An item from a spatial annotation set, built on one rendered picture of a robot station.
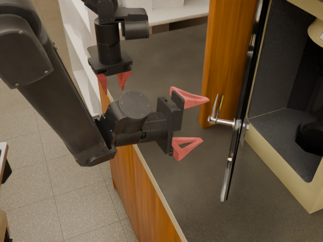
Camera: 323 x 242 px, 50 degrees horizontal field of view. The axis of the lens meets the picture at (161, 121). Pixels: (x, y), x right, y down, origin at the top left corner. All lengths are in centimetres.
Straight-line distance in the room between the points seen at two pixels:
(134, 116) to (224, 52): 43
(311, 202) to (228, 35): 45
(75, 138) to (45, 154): 187
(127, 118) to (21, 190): 171
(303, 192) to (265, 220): 12
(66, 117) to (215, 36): 52
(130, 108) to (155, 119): 10
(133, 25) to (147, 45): 65
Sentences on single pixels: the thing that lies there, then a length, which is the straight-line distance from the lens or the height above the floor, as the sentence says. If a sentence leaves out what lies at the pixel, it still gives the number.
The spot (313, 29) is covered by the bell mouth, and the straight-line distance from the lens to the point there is 79.
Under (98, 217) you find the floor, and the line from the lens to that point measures 200.
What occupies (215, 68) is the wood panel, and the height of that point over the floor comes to 115.
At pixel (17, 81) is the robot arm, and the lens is 31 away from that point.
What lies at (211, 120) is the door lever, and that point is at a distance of 68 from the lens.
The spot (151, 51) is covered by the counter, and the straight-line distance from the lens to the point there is 144.
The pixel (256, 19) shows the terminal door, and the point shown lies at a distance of 64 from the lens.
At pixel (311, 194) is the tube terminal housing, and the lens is 88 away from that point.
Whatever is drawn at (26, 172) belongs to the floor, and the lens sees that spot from 233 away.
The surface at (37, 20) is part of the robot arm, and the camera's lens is 29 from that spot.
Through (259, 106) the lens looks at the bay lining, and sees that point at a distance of 99.
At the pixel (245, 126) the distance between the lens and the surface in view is 68.
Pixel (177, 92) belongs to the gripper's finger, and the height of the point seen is 125.
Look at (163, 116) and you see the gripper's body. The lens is 67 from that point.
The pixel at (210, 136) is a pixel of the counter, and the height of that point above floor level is 94.
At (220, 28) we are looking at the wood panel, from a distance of 89.
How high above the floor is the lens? 165
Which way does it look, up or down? 41 degrees down
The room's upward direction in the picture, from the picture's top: straight up
